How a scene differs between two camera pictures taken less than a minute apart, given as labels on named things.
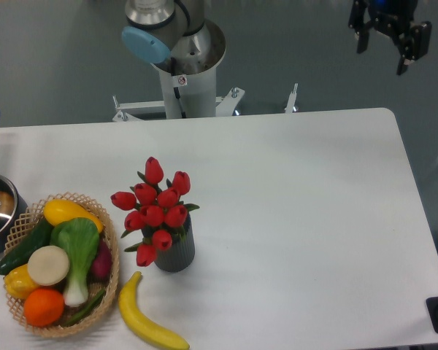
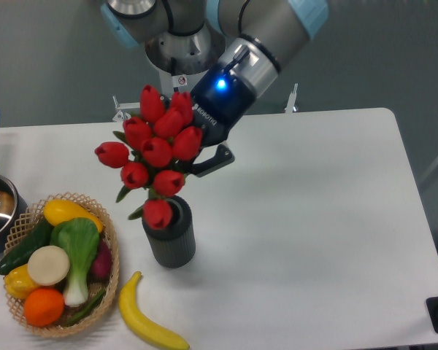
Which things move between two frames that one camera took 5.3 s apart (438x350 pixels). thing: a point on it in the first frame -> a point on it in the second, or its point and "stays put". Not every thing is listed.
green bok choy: (79, 238) stays put
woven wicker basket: (60, 263) stays put
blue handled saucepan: (6, 211) stays put
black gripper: (393, 17) -> (219, 99)
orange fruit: (43, 307) stays put
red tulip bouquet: (158, 213) -> (158, 144)
